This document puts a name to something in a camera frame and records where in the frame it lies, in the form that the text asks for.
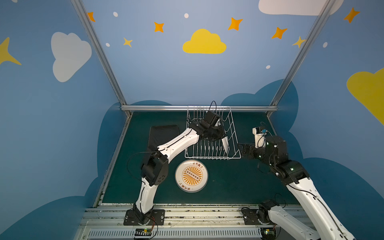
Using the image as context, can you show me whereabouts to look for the right small circuit board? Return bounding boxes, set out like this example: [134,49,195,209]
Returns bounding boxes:
[261,229,276,240]

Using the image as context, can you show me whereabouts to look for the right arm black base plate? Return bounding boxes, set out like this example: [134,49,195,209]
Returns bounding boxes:
[241,207,272,225]

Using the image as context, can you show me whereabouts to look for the aluminium frame post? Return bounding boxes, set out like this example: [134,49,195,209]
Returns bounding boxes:
[270,0,336,110]
[71,0,127,105]

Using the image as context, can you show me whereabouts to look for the aluminium frame right post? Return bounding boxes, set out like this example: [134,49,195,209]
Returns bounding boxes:
[270,0,336,110]

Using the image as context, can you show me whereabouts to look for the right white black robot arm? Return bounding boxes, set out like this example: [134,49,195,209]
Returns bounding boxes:
[238,135,355,240]

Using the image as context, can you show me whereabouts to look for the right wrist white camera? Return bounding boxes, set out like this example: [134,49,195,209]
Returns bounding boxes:
[252,127,268,148]

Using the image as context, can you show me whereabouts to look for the aluminium frame left post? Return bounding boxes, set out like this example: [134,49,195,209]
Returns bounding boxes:
[71,0,127,105]

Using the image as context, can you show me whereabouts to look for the white wire dish rack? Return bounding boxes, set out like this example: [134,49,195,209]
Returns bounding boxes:
[185,110,241,160]

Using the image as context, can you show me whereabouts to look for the aluminium frame back bar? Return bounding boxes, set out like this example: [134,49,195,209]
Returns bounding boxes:
[121,105,278,112]

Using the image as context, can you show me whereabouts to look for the aluminium mounting rail base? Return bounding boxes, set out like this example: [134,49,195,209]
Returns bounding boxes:
[74,204,292,240]

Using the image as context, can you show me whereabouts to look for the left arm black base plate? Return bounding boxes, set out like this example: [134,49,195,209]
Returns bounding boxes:
[123,209,165,226]

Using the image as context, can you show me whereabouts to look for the left small circuit board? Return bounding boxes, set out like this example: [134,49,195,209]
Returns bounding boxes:
[134,228,152,239]

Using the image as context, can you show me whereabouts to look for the small circuit board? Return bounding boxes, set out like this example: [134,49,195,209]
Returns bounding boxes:
[134,228,152,239]
[261,229,276,240]

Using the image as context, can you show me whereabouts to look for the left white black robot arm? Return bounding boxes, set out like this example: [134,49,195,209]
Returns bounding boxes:
[133,117,225,225]

